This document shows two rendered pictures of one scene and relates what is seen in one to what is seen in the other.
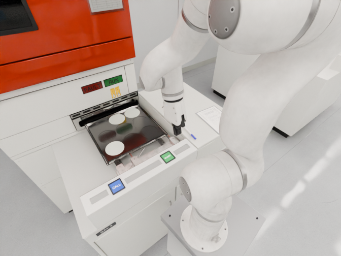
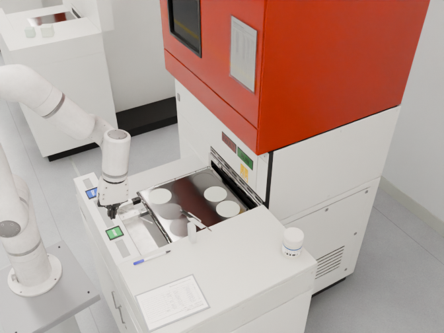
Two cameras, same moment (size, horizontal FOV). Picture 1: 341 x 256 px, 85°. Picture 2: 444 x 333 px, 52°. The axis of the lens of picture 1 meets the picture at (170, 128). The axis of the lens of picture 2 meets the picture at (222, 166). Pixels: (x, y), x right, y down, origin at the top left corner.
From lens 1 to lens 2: 1.64 m
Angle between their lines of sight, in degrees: 68
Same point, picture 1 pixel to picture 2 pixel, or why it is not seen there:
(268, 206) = not seen: outside the picture
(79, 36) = (219, 86)
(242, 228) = (14, 312)
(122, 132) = (186, 201)
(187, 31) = not seen: hidden behind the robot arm
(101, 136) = (182, 183)
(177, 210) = (62, 254)
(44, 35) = (203, 65)
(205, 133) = (141, 279)
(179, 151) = (121, 246)
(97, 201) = (83, 182)
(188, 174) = not seen: hidden behind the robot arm
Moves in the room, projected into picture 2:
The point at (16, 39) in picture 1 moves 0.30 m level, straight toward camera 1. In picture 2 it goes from (191, 55) to (123, 73)
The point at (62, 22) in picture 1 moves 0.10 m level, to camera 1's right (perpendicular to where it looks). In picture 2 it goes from (213, 65) to (210, 77)
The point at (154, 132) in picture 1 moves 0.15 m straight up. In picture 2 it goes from (179, 233) to (176, 205)
